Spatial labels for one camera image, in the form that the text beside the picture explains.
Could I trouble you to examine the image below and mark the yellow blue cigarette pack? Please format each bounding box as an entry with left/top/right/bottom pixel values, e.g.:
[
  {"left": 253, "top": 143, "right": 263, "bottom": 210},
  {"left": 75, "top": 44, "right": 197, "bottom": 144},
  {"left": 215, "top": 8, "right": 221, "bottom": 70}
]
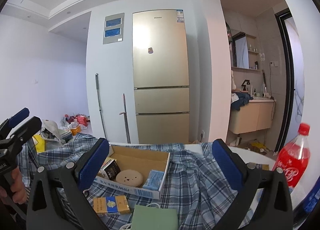
[{"left": 93, "top": 195, "right": 130, "bottom": 216}]

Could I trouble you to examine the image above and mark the person's left hand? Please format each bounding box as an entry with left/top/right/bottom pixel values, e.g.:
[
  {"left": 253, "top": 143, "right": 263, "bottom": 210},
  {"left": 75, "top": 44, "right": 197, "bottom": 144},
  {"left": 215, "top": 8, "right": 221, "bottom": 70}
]
[{"left": 10, "top": 167, "right": 27, "bottom": 204}]

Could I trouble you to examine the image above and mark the gold three-door refrigerator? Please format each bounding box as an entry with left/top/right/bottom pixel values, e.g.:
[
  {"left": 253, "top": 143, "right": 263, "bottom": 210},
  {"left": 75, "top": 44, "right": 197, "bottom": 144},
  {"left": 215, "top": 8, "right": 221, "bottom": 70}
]
[{"left": 132, "top": 10, "right": 190, "bottom": 144}]

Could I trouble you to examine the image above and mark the dark blue clothes pile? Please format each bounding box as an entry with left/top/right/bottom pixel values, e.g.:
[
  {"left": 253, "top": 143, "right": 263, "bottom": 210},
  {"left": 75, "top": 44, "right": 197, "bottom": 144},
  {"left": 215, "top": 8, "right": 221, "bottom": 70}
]
[{"left": 231, "top": 92, "right": 253, "bottom": 111}]

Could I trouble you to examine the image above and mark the blue label bottle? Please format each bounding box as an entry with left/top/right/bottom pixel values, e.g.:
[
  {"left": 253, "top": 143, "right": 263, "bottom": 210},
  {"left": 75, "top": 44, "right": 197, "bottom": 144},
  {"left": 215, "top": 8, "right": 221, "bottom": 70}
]
[{"left": 293, "top": 186, "right": 319, "bottom": 221}]

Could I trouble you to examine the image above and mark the bathroom mirror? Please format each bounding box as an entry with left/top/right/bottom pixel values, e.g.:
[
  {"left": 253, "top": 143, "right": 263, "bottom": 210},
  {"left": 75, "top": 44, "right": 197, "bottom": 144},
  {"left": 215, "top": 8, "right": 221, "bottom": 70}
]
[{"left": 232, "top": 32, "right": 249, "bottom": 69}]

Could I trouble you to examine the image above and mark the tan red cigarette carton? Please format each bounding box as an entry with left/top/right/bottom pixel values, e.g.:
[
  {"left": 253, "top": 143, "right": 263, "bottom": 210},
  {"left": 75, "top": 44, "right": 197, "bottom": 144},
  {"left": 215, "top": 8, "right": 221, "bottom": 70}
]
[{"left": 97, "top": 157, "right": 116, "bottom": 179}]

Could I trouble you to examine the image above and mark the green pouch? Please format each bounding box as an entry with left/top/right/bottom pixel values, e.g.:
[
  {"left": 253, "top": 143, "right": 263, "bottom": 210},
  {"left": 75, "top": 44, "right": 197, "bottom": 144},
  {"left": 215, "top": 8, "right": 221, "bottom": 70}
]
[{"left": 131, "top": 205, "right": 178, "bottom": 230}]

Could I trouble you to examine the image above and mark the black framed glass door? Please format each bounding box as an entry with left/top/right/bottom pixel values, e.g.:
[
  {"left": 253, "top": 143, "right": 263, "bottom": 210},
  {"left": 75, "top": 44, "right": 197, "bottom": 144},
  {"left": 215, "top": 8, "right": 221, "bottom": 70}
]
[{"left": 275, "top": 8, "right": 305, "bottom": 153}]

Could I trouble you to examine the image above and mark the blue plaid cloth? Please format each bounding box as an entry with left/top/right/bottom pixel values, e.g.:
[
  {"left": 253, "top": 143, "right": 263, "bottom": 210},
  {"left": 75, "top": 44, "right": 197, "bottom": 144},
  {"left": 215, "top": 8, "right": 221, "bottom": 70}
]
[{"left": 17, "top": 134, "right": 237, "bottom": 229}]

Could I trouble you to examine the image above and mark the yellow bag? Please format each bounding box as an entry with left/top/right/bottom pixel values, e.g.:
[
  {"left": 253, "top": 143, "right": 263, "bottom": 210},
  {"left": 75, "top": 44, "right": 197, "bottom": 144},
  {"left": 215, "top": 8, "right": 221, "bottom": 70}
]
[{"left": 33, "top": 134, "right": 46, "bottom": 153}]

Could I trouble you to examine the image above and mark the white cardboard box tray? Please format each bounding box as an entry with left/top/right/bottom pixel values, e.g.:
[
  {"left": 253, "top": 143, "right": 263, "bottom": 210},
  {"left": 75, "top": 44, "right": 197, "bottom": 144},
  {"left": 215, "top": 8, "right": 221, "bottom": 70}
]
[{"left": 94, "top": 144, "right": 170, "bottom": 200}]

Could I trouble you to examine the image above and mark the pile of red bags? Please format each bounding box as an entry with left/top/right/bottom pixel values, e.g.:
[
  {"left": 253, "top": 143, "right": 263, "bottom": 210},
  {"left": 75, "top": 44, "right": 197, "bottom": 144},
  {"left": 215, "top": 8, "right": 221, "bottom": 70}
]
[{"left": 60, "top": 114, "right": 91, "bottom": 136}]

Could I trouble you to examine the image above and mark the light blue tissue pack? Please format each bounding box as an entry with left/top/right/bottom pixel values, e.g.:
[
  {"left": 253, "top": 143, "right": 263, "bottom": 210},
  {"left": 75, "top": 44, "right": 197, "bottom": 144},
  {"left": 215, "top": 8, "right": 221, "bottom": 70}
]
[{"left": 143, "top": 170, "right": 164, "bottom": 191}]

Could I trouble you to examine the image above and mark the grey electrical panel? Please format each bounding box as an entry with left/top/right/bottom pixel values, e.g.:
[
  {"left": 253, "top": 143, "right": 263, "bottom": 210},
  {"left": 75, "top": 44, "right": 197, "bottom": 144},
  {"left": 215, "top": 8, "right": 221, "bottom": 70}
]
[{"left": 103, "top": 13, "right": 125, "bottom": 44}]

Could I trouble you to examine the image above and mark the red soda bottle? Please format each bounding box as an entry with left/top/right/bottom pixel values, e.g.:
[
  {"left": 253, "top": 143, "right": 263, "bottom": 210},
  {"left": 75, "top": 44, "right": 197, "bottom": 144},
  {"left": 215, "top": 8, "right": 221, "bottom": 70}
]
[{"left": 272, "top": 123, "right": 311, "bottom": 193}]

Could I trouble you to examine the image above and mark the beige bathroom vanity cabinet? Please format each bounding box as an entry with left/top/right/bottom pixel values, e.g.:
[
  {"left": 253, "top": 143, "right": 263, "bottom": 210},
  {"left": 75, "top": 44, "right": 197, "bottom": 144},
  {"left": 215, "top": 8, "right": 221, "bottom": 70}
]
[{"left": 228, "top": 100, "right": 276, "bottom": 135}]

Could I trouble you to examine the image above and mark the open grey white bag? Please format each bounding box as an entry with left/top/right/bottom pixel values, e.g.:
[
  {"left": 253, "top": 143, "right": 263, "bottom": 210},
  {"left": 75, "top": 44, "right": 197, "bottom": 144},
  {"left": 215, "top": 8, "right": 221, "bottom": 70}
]
[{"left": 40, "top": 119, "right": 73, "bottom": 144}]

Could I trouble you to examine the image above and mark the round beige puff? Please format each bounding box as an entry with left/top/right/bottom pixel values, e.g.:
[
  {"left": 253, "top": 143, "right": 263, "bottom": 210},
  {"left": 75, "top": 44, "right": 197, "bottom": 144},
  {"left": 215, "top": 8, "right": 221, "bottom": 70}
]
[{"left": 116, "top": 169, "right": 143, "bottom": 187}]

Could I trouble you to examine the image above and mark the white cable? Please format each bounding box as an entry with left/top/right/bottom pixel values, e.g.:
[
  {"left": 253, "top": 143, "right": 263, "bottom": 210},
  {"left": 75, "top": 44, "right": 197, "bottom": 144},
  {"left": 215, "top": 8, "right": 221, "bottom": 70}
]
[{"left": 119, "top": 202, "right": 161, "bottom": 230}]

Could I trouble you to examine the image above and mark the black small box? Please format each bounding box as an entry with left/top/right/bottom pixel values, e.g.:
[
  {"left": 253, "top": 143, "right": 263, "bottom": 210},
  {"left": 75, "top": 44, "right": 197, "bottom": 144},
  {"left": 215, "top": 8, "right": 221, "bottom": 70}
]
[{"left": 107, "top": 161, "right": 121, "bottom": 181}]

